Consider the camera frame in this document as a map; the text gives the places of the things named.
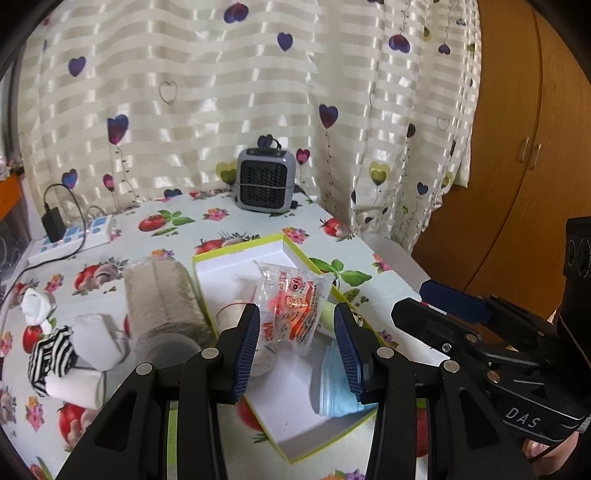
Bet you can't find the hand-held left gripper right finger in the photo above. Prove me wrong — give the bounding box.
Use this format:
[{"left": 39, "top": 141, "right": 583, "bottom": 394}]
[{"left": 333, "top": 302, "right": 522, "bottom": 480}]

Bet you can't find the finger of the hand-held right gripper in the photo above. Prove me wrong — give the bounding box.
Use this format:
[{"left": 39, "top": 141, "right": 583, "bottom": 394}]
[
  {"left": 419, "top": 279, "right": 522, "bottom": 334},
  {"left": 391, "top": 298, "right": 500, "bottom": 371}
]

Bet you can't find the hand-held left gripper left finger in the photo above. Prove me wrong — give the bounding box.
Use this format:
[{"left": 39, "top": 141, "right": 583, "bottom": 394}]
[{"left": 55, "top": 302, "right": 262, "bottom": 480}]

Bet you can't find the bright green cloth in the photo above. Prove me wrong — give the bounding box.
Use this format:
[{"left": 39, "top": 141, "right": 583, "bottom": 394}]
[{"left": 318, "top": 300, "right": 342, "bottom": 342}]

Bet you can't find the blue face mask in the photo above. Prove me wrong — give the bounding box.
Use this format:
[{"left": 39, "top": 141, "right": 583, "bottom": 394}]
[{"left": 314, "top": 344, "right": 370, "bottom": 418}]

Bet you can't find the clear packet with orange print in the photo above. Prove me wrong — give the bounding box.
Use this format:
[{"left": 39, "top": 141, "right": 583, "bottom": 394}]
[{"left": 253, "top": 259, "right": 335, "bottom": 358}]

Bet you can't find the white box with green rim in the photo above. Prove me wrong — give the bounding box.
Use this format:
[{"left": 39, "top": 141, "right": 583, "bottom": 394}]
[{"left": 191, "top": 233, "right": 382, "bottom": 464}]

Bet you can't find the white ribbed sock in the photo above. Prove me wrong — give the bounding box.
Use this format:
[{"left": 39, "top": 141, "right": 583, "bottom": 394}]
[{"left": 71, "top": 313, "right": 127, "bottom": 371}]

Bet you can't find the white cloth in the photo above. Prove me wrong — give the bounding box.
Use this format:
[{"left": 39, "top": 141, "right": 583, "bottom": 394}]
[{"left": 44, "top": 369, "right": 105, "bottom": 411}]

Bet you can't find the person's right hand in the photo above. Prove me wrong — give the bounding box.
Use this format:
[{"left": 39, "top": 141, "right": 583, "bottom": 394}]
[{"left": 522, "top": 435, "right": 583, "bottom": 476}]

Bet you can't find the clear plastic jar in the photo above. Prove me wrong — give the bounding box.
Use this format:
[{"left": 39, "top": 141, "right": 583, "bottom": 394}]
[{"left": 124, "top": 258, "right": 215, "bottom": 370}]

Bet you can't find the brown wooden wardrobe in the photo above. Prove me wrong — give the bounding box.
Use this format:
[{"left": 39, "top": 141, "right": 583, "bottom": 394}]
[{"left": 411, "top": 0, "right": 591, "bottom": 324}]

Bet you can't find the small grey fan heater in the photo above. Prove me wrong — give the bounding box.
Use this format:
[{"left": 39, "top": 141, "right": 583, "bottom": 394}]
[{"left": 237, "top": 135, "right": 298, "bottom": 213}]

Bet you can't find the white and blue power strip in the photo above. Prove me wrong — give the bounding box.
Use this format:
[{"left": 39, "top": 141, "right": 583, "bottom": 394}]
[{"left": 28, "top": 215, "right": 116, "bottom": 266}]

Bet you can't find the black and white striped sock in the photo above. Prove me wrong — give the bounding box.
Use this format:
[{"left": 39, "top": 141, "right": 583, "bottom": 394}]
[{"left": 27, "top": 325, "right": 75, "bottom": 398}]

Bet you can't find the small white sock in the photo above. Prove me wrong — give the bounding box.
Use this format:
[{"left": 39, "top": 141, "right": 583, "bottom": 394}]
[{"left": 21, "top": 287, "right": 58, "bottom": 330}]

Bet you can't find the black charger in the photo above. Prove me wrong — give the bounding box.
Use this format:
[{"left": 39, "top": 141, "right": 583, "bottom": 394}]
[{"left": 41, "top": 209, "right": 66, "bottom": 241}]

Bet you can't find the heart print curtain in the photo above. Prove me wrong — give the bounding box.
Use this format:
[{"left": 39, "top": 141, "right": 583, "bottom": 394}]
[{"left": 9, "top": 0, "right": 481, "bottom": 252}]

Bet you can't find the black charger cable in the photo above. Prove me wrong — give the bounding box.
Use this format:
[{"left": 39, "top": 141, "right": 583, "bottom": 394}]
[{"left": 0, "top": 184, "right": 88, "bottom": 301}]

